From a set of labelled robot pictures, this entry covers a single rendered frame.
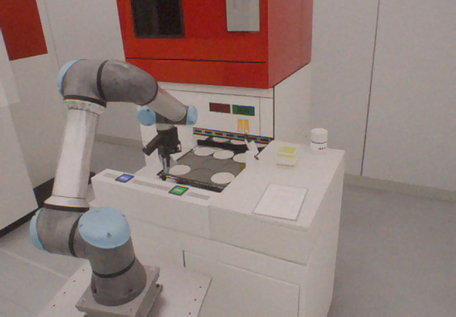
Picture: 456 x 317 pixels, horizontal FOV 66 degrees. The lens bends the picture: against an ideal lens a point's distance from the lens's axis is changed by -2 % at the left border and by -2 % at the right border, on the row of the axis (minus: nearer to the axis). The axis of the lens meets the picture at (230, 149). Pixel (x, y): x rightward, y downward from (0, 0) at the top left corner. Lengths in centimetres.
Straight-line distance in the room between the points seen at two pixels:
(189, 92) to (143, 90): 86
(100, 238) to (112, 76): 41
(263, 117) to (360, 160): 173
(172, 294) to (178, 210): 32
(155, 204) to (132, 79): 55
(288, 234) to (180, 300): 38
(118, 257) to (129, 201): 53
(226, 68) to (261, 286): 94
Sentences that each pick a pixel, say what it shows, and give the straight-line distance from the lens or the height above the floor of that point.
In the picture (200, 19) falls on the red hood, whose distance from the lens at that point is 171.
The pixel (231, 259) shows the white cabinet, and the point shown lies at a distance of 133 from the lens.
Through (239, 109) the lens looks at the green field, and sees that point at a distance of 175.
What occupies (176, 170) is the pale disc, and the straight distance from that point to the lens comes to 164.
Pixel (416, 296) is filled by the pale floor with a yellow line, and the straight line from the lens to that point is 243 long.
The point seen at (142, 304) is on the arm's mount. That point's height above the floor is 88.
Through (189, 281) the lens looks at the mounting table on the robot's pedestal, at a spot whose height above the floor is 82.
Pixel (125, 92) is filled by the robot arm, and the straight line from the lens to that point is 101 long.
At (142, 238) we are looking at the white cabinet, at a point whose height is 73.
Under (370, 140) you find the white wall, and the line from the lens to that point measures 323.
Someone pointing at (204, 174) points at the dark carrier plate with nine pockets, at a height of 90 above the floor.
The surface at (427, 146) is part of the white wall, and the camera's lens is 323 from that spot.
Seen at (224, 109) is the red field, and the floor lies 110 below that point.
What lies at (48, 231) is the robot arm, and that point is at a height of 109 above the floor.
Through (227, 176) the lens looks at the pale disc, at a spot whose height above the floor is 90.
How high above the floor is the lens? 162
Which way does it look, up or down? 23 degrees down
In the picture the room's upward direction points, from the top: 3 degrees counter-clockwise
